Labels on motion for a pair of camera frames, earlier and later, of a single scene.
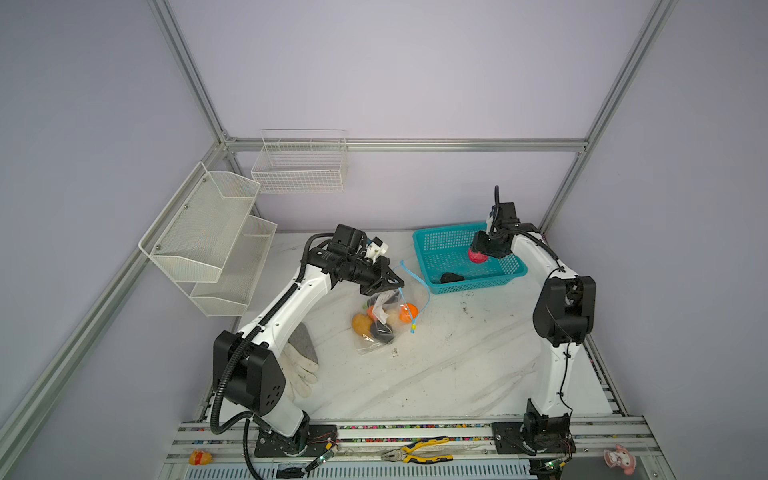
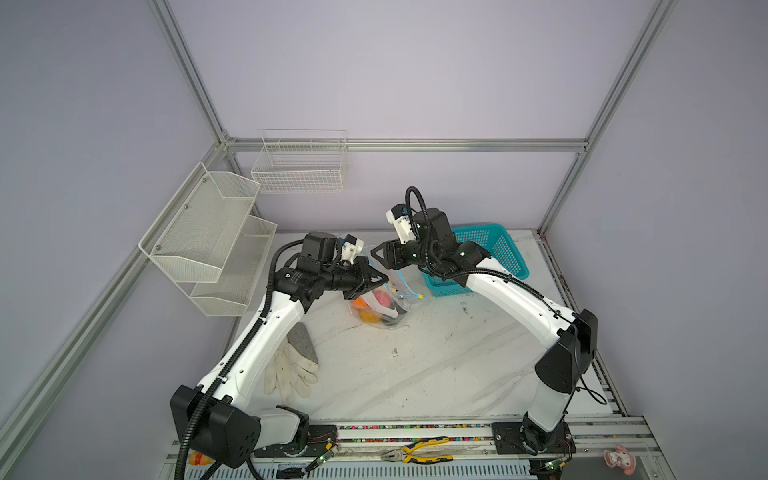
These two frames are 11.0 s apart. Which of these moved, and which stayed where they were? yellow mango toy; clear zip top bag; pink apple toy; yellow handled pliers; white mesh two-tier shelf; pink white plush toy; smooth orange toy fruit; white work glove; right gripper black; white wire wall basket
Moved: pink apple toy; right gripper black; yellow mango toy; smooth orange toy fruit; clear zip top bag
Stayed: white work glove; white wire wall basket; yellow handled pliers; white mesh two-tier shelf; pink white plush toy
